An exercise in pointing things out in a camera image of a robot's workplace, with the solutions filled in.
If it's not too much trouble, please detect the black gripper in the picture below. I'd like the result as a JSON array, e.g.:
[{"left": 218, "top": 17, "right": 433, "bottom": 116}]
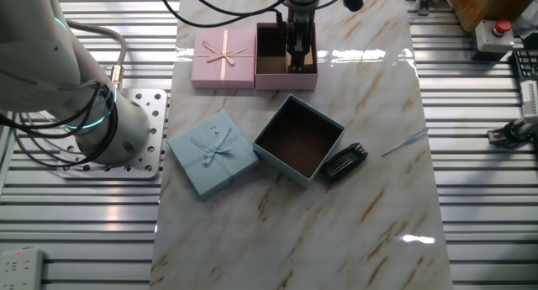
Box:
[{"left": 286, "top": 8, "right": 316, "bottom": 72}]

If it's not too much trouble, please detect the small wooden block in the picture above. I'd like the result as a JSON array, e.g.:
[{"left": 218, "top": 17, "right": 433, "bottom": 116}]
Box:
[{"left": 285, "top": 50, "right": 315, "bottom": 75}]

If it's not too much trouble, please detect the pink open gift box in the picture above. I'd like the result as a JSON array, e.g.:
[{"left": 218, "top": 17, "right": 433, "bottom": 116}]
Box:
[{"left": 254, "top": 21, "right": 319, "bottom": 92}]

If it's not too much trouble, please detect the light blue open gift box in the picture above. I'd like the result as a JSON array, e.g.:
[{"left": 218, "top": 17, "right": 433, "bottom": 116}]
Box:
[{"left": 251, "top": 92, "right": 346, "bottom": 189}]

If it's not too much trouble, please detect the emergency stop button box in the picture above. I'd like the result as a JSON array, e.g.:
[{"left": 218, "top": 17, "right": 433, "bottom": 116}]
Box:
[{"left": 474, "top": 18, "right": 516, "bottom": 55}]

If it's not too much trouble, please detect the brown cardboard box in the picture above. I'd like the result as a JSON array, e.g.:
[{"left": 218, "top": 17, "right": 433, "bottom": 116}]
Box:
[{"left": 445, "top": 0, "right": 538, "bottom": 34}]

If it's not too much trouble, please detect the pink lid with bow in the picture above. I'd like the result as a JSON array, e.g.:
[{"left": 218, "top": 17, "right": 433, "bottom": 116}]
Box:
[{"left": 191, "top": 28, "right": 256, "bottom": 90}]

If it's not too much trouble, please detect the black hex key set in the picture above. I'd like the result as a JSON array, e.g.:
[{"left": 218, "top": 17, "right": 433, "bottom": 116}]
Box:
[{"left": 319, "top": 141, "right": 370, "bottom": 182}]

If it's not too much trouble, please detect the grey metal clamp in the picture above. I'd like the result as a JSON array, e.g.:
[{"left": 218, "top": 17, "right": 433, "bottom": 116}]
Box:
[{"left": 414, "top": 0, "right": 442, "bottom": 17}]

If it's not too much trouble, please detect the clear plastic pipette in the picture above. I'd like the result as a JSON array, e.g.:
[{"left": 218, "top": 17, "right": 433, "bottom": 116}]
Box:
[{"left": 380, "top": 127, "right": 430, "bottom": 159}]

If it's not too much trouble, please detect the light blue lid with bow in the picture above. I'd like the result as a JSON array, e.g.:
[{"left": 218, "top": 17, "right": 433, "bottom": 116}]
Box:
[{"left": 166, "top": 108, "right": 261, "bottom": 200}]

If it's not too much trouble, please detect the marble pattern table mat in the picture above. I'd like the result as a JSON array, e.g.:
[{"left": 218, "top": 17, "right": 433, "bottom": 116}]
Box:
[{"left": 149, "top": 0, "right": 455, "bottom": 290}]

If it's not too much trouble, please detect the black keyboard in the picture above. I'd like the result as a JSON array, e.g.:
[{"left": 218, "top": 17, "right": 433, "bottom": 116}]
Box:
[{"left": 510, "top": 49, "right": 538, "bottom": 83}]

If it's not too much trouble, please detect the white power strip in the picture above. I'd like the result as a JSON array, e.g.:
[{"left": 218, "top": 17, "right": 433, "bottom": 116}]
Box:
[{"left": 0, "top": 246, "right": 46, "bottom": 290}]

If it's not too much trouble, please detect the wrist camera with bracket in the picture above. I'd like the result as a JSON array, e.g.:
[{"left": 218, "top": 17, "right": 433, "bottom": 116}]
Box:
[{"left": 335, "top": 0, "right": 365, "bottom": 13}]

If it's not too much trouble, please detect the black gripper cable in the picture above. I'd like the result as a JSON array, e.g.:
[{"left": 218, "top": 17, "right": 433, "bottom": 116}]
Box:
[{"left": 157, "top": 0, "right": 337, "bottom": 30}]

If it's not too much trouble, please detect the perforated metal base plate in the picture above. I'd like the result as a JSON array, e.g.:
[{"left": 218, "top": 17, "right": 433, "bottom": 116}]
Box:
[{"left": 56, "top": 87, "right": 169, "bottom": 181}]

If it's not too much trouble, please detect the thick grey base cable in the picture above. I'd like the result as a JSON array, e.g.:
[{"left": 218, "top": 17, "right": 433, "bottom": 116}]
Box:
[{"left": 66, "top": 19, "right": 129, "bottom": 89}]

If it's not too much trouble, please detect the black base cable bundle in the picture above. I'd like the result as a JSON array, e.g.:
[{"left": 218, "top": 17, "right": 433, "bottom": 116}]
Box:
[{"left": 0, "top": 82, "right": 119, "bottom": 170}]

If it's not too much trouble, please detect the small camera on mount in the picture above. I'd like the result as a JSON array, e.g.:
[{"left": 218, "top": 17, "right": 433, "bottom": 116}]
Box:
[{"left": 487, "top": 115, "right": 538, "bottom": 148}]

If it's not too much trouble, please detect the silver ribbed camera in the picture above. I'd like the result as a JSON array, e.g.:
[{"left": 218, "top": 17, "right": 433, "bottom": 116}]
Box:
[{"left": 519, "top": 79, "right": 538, "bottom": 119}]

